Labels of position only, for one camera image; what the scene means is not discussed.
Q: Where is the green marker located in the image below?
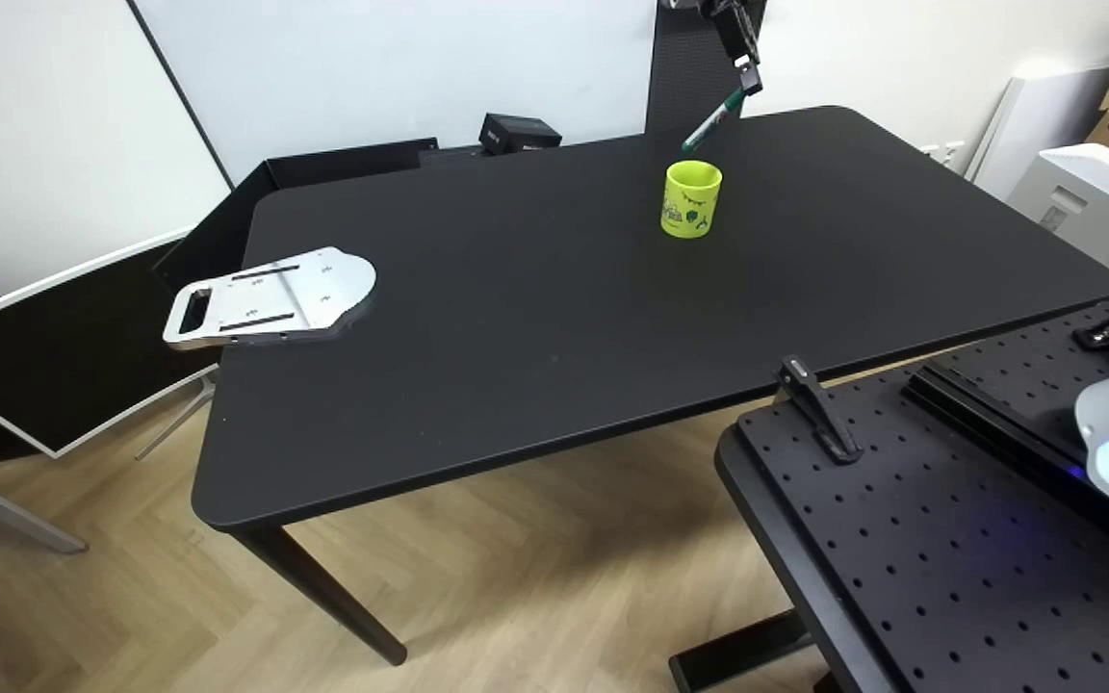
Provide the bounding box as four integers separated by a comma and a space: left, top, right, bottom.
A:
680, 89, 747, 150

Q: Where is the yellow cup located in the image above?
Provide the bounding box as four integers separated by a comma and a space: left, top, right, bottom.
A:
663, 157, 722, 239

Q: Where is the black small box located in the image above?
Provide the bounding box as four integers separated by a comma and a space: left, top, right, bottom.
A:
477, 113, 563, 155

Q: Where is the black table clamp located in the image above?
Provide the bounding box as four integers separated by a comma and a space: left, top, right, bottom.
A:
779, 359, 860, 466

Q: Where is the white computer case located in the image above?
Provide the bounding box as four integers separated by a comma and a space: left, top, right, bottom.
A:
1008, 141, 1109, 271

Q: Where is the white whiteboard panel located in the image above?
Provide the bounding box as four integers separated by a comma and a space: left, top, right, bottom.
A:
125, 0, 657, 180

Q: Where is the black perforated breadboard table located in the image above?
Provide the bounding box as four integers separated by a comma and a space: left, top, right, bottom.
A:
716, 305, 1109, 693

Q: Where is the black table leg base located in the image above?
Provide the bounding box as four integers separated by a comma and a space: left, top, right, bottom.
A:
670, 611, 812, 693

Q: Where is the black desk leg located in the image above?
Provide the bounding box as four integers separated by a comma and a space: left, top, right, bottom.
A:
240, 529, 406, 666

